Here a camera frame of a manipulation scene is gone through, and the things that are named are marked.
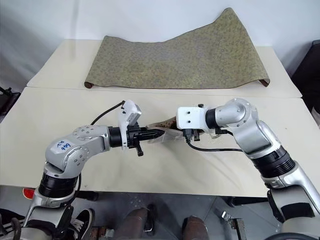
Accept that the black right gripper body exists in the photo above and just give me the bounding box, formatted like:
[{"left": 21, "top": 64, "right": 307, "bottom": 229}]
[{"left": 183, "top": 128, "right": 201, "bottom": 143}]

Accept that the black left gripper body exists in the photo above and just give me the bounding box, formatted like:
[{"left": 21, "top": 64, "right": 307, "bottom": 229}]
[{"left": 126, "top": 124, "right": 149, "bottom": 158}]

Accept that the small clear plastic bag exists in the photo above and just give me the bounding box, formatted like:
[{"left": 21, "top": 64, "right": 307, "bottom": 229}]
[{"left": 145, "top": 116, "right": 187, "bottom": 146}]

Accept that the olive patterned table mat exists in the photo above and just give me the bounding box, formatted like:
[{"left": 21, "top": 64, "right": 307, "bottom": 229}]
[{"left": 84, "top": 7, "right": 271, "bottom": 90}]

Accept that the brown rounded shape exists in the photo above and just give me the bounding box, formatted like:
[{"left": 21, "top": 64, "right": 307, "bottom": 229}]
[
  {"left": 119, "top": 206, "right": 152, "bottom": 240},
  {"left": 183, "top": 215, "right": 210, "bottom": 240}
]

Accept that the black white sneaker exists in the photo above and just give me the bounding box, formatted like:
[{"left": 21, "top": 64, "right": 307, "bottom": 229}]
[{"left": 66, "top": 208, "right": 95, "bottom": 240}]

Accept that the red round reflector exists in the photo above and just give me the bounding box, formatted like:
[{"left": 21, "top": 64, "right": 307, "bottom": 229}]
[{"left": 22, "top": 187, "right": 36, "bottom": 201}]

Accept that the black chair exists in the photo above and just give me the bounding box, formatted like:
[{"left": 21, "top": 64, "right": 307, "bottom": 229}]
[{"left": 290, "top": 39, "right": 320, "bottom": 116}]

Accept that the black stand base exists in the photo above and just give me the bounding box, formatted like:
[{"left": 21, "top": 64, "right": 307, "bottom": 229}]
[{"left": 0, "top": 86, "right": 21, "bottom": 116}]

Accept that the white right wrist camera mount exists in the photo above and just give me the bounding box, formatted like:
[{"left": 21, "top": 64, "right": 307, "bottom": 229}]
[{"left": 175, "top": 104, "right": 210, "bottom": 131}]

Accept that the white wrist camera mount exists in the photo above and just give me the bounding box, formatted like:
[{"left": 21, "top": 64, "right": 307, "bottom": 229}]
[
  {"left": 175, "top": 104, "right": 210, "bottom": 131},
  {"left": 116, "top": 99, "right": 143, "bottom": 151}
]

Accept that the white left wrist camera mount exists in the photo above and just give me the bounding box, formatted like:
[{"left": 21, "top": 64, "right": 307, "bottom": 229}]
[{"left": 116, "top": 99, "right": 143, "bottom": 151}]

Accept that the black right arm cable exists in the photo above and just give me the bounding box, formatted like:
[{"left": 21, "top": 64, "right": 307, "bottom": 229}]
[{"left": 185, "top": 128, "right": 244, "bottom": 153}]

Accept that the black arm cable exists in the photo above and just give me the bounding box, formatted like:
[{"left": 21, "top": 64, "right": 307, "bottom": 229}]
[
  {"left": 90, "top": 100, "right": 126, "bottom": 126},
  {"left": 185, "top": 128, "right": 244, "bottom": 153}
]

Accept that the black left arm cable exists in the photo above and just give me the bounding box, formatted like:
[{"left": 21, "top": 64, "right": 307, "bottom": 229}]
[{"left": 90, "top": 100, "right": 126, "bottom": 126}]

